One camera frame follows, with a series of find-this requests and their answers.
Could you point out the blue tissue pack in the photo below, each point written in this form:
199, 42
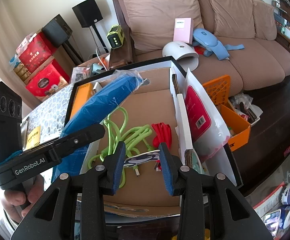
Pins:
14, 61

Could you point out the black speaker stand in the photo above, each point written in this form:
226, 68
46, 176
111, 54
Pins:
72, 52
96, 38

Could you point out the red gift box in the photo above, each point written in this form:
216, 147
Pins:
47, 82

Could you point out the red package in clear bag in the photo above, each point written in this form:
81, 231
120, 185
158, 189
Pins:
199, 115

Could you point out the person's left hand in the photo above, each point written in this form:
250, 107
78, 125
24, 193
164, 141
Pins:
20, 197

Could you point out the white dome lamp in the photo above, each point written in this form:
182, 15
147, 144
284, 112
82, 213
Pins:
181, 53

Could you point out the yellow instruction booklet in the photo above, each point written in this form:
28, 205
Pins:
34, 137

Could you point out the pink white carton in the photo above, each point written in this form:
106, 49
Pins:
27, 41

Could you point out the pink box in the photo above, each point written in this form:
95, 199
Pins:
183, 30

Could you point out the blue massager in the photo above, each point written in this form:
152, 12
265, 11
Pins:
209, 43

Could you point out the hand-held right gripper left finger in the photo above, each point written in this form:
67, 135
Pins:
117, 170

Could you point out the grey printed blanket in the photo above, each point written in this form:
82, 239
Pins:
50, 105

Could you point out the blue whale cutout card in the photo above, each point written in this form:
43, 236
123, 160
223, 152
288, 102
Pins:
142, 158

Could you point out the blue plastic pouch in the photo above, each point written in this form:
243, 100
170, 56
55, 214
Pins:
105, 105

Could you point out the orange plastic crate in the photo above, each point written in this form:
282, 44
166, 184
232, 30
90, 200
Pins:
217, 90

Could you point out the brown cushion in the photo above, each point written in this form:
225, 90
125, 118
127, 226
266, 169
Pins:
232, 12
264, 20
159, 15

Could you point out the brown sofa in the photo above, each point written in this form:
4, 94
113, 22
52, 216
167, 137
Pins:
254, 62

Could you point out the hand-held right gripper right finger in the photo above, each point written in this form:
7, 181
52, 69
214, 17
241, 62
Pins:
166, 170

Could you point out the orange white carton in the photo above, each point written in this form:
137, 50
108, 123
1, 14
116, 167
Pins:
82, 97

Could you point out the wooden cabinet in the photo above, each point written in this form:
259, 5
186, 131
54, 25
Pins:
287, 25

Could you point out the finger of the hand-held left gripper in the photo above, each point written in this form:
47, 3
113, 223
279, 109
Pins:
85, 136

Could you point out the green black portable lamp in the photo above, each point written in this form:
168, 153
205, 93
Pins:
115, 37

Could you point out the black speaker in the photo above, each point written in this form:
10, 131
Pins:
87, 12
57, 30

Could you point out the white curtain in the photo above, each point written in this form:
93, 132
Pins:
0, 30

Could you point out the gold tea box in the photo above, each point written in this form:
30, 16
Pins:
26, 76
22, 72
19, 68

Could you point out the red gift bag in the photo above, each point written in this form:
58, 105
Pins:
35, 51

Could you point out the person's left forearm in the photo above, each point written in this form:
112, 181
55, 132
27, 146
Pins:
10, 223

